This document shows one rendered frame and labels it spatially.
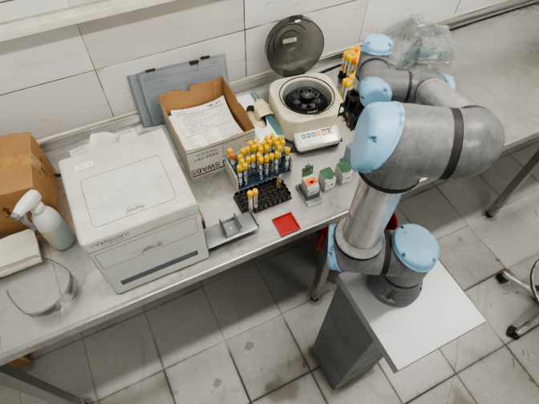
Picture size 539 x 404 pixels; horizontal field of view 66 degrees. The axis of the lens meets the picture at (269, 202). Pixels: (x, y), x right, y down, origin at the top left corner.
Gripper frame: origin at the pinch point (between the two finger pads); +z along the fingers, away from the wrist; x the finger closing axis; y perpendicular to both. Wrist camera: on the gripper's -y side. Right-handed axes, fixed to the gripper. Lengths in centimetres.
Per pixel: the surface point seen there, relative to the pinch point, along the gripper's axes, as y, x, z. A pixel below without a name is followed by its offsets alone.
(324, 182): 14.2, 5.0, 10.4
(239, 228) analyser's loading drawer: 46.3, 8.1, 9.9
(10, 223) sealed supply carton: 106, -25, 10
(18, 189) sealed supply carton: 98, -24, -3
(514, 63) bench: -96, -14, 15
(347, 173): 5.9, 5.9, 9.5
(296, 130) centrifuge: 12.2, -17.1, 7.7
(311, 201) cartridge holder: 20.4, 7.8, 13.8
